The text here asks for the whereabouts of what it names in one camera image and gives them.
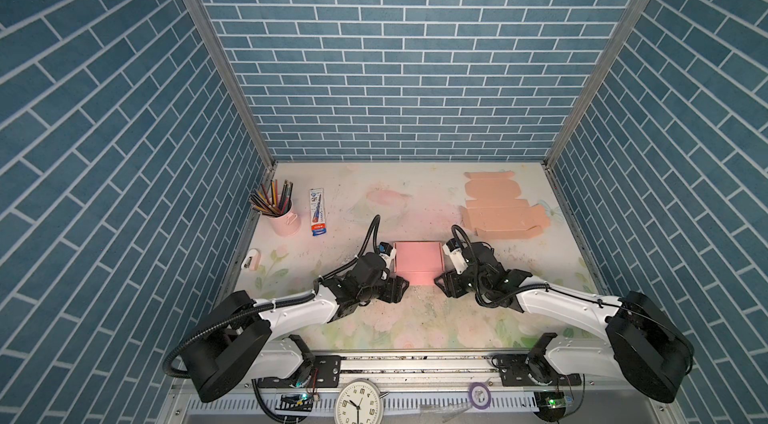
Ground pink cardboard box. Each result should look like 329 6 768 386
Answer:
394 241 445 286

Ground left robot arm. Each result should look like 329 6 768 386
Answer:
162 253 409 403

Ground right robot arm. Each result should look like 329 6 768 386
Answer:
434 239 694 403

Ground white blue pencil box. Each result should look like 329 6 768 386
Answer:
309 188 327 237

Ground tan flat cardboard box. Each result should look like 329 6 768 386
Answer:
459 172 551 240

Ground pink metal pencil bucket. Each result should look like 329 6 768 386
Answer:
267 201 301 237

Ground purple tape roll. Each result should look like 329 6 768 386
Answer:
468 382 492 410

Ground white round object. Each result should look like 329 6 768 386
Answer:
240 248 261 271

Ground bundle of coloured pencils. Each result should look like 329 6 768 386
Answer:
249 180 294 218

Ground black corrugated cable conduit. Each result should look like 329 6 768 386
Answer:
161 214 383 380

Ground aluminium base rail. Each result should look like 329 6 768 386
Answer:
160 350 685 423

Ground white wall clock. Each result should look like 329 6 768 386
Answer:
333 379 384 424

